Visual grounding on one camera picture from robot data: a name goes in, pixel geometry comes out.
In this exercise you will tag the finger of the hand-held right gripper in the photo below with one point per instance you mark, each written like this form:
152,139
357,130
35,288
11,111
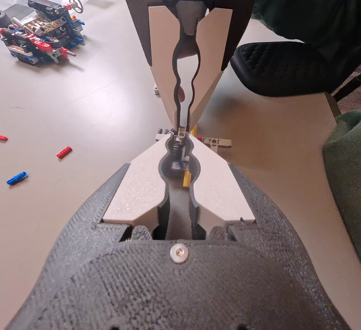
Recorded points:
162,48
213,48

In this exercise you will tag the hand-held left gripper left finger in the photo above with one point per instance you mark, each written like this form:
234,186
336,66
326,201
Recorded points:
135,192

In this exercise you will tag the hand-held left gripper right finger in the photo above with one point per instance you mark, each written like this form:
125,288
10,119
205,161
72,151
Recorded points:
222,192

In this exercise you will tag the small grey lego connector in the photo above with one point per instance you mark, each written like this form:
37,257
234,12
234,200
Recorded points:
156,89

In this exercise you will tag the small grey lego differential assembly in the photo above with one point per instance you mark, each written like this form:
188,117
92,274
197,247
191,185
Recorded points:
180,149

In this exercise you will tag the person's right forearm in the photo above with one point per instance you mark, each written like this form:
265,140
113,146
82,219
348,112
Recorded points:
310,3

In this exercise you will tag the blue lego pin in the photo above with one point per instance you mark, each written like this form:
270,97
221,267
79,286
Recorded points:
17,178

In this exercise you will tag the black lego car chassis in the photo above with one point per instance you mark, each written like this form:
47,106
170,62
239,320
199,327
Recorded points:
42,34

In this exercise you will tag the person's right hand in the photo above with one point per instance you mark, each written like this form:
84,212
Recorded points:
182,94

